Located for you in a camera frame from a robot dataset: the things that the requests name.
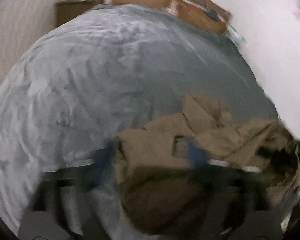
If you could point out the grey bed blanket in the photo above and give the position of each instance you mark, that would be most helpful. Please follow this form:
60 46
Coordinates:
90 80

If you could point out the brown puffer jacket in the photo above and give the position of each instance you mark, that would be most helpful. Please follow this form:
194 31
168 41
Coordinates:
152 145

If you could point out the black device on headboard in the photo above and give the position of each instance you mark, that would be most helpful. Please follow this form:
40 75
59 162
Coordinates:
214 15

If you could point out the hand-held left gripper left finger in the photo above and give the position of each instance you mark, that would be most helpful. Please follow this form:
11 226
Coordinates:
103 158

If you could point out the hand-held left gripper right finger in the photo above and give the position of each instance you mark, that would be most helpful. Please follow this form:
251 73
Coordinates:
195 152

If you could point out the wooden nightstand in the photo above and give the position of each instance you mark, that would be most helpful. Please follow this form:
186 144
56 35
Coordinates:
70 12

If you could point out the plaid pillow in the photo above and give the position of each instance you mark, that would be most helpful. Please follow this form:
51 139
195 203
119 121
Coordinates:
236 36

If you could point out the wooden bed headboard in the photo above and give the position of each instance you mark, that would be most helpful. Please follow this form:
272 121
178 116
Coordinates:
195 12

